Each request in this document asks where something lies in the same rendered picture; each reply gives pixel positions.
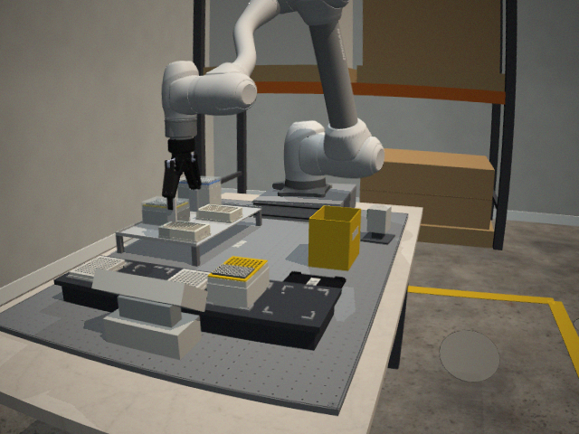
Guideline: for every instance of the yellow tip rack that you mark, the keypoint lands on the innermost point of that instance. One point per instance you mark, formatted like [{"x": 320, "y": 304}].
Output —
[{"x": 240, "y": 285}]

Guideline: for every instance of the white trough reservoir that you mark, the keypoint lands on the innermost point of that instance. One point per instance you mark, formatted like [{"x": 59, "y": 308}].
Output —
[{"x": 184, "y": 231}]

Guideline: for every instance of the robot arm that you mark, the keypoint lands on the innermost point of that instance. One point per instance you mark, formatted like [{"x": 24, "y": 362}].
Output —
[{"x": 348, "y": 149}]

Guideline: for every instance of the black flat rectangular pad with rg label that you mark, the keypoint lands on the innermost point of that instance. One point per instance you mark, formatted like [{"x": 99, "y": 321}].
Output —
[{"x": 297, "y": 277}]

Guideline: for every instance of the yellow open-top box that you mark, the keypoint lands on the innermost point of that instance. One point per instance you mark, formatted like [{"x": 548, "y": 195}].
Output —
[{"x": 334, "y": 237}]

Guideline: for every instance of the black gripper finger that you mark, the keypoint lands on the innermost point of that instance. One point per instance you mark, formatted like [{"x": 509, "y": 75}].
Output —
[
  {"x": 192, "y": 175},
  {"x": 171, "y": 180}
]

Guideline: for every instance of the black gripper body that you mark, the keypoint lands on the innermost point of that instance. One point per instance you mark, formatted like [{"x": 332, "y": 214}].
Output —
[{"x": 180, "y": 149}]

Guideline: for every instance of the grey flat table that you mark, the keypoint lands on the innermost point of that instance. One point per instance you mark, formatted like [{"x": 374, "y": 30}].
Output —
[{"x": 138, "y": 229}]

